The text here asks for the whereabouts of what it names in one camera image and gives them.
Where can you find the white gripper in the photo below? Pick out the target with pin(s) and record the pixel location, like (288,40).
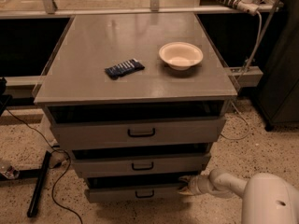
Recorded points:
(194,184)

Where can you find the grey bottom drawer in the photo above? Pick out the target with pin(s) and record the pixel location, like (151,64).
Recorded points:
(135,187)

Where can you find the grey drawer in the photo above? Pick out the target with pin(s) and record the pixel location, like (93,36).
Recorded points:
(135,187)
(140,133)
(141,165)

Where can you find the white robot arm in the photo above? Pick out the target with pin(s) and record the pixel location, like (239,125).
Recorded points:
(266,198)

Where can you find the grey drawer cabinet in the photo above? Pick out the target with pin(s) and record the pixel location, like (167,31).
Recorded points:
(77,90)

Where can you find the grey middle drawer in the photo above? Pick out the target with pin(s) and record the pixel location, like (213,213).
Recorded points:
(141,165)

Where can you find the grey top drawer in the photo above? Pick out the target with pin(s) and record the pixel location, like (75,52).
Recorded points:
(140,133)

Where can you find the dark cabinet at right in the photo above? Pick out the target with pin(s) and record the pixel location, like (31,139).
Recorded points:
(277,95)

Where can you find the white paper bowl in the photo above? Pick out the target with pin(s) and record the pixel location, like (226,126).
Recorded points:
(180,55)

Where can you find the dark blue snack packet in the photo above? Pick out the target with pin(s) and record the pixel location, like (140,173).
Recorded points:
(125,68)

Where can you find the black floor bar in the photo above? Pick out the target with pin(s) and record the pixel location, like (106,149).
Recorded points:
(33,207)

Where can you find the clear plastic bottle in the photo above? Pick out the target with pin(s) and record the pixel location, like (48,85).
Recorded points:
(8,170)

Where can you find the white power strip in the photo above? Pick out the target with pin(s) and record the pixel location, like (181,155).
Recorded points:
(246,6)

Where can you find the black device at left edge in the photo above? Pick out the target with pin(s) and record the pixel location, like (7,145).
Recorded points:
(4,98)

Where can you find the aluminium frame rail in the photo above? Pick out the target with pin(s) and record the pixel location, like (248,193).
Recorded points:
(29,14)

